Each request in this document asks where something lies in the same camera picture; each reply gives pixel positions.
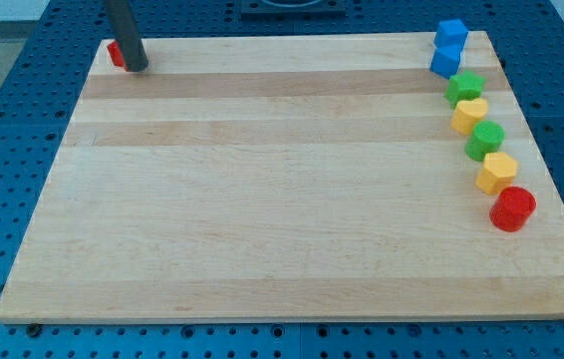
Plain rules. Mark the upper blue cube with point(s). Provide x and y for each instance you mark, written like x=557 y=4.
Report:
x=450 y=33

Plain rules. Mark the lower blue cube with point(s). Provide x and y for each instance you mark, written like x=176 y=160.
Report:
x=446 y=61

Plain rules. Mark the blue cube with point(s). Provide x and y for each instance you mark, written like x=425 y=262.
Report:
x=446 y=61
x=450 y=33

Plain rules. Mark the red block behind rod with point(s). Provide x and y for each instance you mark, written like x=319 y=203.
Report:
x=116 y=55

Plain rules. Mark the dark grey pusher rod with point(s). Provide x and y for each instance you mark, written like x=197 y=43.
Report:
x=126 y=33

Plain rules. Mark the light wooden board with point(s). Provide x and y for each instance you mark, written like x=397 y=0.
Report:
x=283 y=179

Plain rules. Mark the red cylinder block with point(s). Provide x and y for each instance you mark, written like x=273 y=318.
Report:
x=512 y=208

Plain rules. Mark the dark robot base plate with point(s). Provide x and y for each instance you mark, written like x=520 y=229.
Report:
x=251 y=9

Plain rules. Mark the yellow heart block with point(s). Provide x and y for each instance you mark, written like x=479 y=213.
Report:
x=467 y=113

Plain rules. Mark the green star block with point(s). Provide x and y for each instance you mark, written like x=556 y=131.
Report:
x=463 y=86

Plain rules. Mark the green cylinder block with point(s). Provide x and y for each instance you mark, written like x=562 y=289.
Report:
x=486 y=137

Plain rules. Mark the yellow hexagon block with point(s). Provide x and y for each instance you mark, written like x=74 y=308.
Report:
x=498 y=171

